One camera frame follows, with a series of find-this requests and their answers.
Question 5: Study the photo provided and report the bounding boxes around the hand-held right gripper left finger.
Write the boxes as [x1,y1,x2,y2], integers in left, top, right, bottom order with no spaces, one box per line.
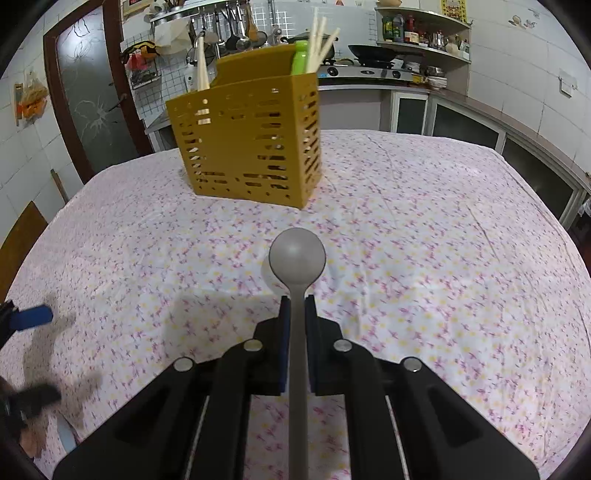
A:
[52,295,293,480]

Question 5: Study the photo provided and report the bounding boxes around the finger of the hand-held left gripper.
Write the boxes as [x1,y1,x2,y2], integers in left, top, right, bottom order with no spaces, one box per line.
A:
[11,385,63,411]
[0,301,54,343]

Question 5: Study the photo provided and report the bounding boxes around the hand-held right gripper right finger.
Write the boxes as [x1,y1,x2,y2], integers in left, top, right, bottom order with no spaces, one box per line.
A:
[304,294,540,480]

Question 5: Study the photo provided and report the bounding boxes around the grey spoon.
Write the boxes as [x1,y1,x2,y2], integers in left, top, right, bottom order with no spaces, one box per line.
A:
[269,228,327,480]

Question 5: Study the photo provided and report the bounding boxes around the yellow perforated utensil holder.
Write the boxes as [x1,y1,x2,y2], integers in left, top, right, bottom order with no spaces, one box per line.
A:
[165,42,323,212]

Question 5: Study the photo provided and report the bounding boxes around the green handled utensil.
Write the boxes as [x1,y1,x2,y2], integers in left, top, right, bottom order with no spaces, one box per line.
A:
[291,40,309,75]

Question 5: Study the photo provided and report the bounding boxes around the person's left hand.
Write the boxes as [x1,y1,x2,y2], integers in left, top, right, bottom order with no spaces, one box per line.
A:
[17,413,48,459]

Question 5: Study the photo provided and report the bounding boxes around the brown wooden board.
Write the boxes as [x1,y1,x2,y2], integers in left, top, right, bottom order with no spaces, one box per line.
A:
[0,200,49,301]

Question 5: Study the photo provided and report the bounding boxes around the orange hanging bag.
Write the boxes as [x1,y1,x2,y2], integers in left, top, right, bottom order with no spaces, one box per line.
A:
[15,71,50,126]

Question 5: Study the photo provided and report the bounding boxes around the steel sink counter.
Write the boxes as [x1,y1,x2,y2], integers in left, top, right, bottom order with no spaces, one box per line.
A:
[145,111,175,153]

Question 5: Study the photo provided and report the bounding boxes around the brown framed glass door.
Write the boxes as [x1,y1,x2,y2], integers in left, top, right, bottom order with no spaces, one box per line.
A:
[44,0,153,185]

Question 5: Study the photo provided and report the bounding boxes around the kitchen counter cabinets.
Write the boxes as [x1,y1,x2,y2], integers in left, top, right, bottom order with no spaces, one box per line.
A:
[318,80,591,232]

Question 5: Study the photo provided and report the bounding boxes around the steel gas stove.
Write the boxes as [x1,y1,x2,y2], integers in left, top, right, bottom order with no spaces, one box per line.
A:
[318,64,414,83]

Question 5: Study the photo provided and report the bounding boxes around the red hanging bag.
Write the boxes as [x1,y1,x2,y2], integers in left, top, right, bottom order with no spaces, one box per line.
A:
[122,41,161,89]

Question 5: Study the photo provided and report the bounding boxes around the black wok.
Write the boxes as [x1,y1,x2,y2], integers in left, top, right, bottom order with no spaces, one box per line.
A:
[348,44,398,64]

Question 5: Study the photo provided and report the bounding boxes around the steel cooking pot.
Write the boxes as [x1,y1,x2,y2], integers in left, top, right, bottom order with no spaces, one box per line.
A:
[279,30,340,47]

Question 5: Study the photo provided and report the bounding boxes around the steel corner shelf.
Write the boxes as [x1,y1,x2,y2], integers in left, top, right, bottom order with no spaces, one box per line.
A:
[375,7,472,90]

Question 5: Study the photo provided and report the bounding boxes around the row of hanging kitchen tools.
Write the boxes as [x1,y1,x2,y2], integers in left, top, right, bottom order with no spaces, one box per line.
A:
[186,0,269,65]

